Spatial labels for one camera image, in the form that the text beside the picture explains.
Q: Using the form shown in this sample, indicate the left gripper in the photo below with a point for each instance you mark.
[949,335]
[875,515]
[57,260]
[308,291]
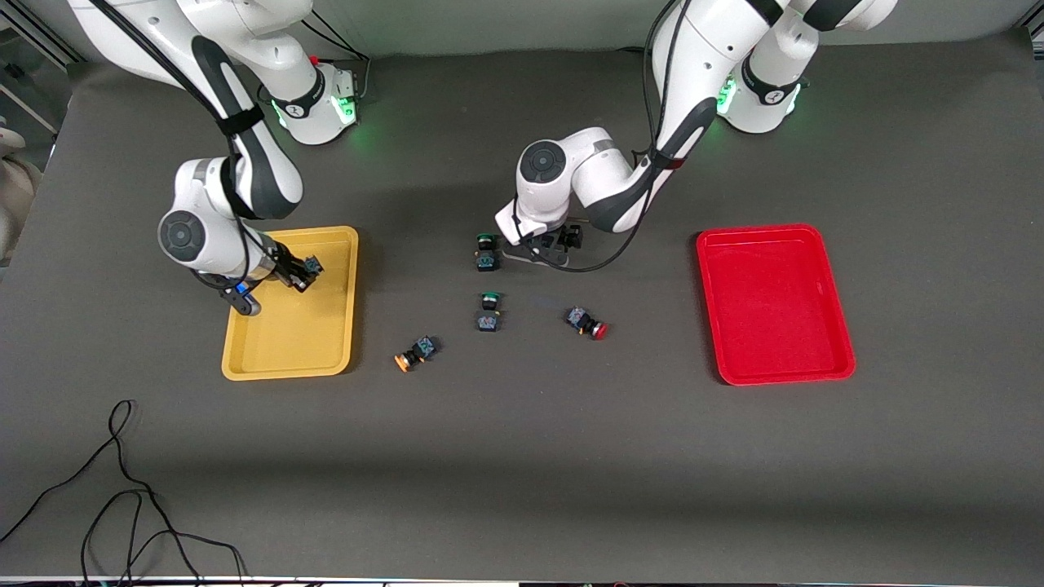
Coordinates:
[564,237]

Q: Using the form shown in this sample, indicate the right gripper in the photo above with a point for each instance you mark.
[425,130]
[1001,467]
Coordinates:
[285,266]

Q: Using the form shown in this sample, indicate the red push button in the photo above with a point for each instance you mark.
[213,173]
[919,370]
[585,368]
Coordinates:
[581,318]

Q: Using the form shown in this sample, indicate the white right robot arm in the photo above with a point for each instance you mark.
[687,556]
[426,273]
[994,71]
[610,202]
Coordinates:
[204,236]

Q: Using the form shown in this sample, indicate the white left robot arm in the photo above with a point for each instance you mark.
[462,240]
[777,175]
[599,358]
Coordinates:
[587,171]

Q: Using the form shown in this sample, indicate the yellow plastic tray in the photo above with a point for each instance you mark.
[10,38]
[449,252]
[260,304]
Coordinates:
[310,342]

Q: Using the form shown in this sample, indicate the green push button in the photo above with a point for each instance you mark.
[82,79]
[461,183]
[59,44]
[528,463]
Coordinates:
[488,319]
[487,259]

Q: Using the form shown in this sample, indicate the dark grey table mat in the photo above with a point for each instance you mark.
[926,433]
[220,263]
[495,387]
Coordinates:
[522,448]

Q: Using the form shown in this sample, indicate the red plastic tray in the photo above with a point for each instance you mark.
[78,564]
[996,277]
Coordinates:
[775,359]

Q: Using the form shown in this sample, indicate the white rounded object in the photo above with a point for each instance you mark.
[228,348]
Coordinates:
[12,187]

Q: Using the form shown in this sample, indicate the aluminium frame rail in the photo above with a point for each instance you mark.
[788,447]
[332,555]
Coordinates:
[41,37]

